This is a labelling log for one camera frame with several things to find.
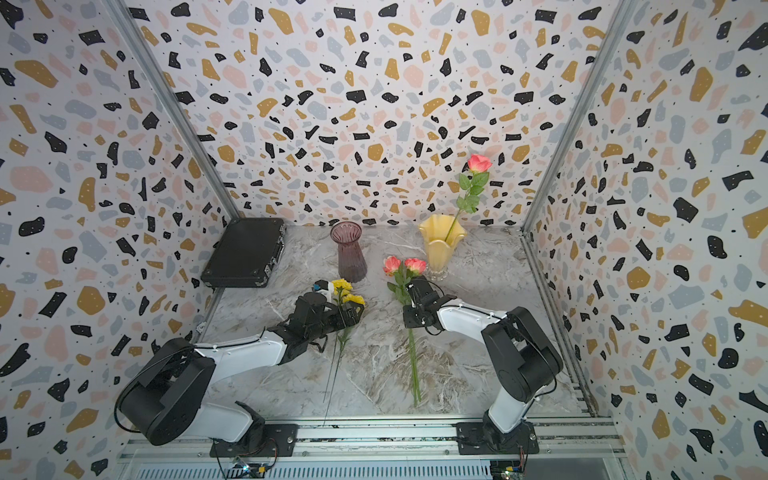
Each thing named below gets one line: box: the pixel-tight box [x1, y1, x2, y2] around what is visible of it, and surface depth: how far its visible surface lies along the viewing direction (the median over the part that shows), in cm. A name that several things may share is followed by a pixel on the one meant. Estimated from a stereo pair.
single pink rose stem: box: [444, 153, 493, 242], surface depth 92 cm
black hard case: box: [200, 218, 286, 289], surface depth 108 cm
